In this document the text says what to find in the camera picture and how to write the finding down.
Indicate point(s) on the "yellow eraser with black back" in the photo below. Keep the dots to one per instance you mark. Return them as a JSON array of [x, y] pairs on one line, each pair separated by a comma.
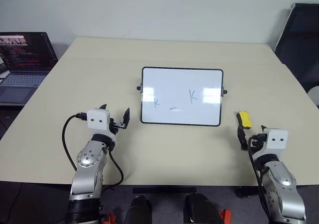
[[245, 119]]

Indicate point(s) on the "small black-framed whiteboard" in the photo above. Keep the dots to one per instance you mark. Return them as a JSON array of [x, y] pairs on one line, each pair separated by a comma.
[[181, 97]]

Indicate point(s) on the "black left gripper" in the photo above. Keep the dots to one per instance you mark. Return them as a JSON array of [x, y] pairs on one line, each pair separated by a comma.
[[115, 126]]

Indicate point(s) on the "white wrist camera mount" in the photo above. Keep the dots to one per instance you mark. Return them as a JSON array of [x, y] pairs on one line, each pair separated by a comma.
[[98, 119], [276, 140]]

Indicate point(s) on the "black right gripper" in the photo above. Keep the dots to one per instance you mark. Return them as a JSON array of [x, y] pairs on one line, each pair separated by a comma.
[[258, 139]]

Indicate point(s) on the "glossy black rounded shape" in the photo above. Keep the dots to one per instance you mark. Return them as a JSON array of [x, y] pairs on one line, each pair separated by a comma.
[[138, 210], [200, 209]]

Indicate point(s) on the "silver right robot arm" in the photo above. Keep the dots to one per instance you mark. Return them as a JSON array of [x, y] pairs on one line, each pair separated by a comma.
[[281, 181]]

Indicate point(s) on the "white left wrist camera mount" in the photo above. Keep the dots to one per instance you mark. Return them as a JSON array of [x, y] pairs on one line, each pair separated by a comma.
[[98, 119]]

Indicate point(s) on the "grey open laptop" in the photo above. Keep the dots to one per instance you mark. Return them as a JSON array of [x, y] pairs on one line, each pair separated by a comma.
[[22, 59]]

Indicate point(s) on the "black upright panel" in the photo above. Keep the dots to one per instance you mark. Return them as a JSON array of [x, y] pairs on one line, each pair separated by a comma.
[[299, 47]]

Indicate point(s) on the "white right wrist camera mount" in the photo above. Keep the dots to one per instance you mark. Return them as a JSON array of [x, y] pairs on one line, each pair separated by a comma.
[[276, 140]]

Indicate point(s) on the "black table foot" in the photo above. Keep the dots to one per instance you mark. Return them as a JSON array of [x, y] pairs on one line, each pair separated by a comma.
[[244, 192]]

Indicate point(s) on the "white round object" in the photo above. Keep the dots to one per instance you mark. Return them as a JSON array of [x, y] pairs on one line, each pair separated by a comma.
[[314, 95]]

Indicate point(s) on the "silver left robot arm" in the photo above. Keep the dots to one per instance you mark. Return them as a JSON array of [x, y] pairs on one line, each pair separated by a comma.
[[87, 160]]

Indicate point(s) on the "red orange clamp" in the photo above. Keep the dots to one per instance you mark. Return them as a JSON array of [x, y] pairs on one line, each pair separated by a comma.
[[225, 215], [111, 218]]

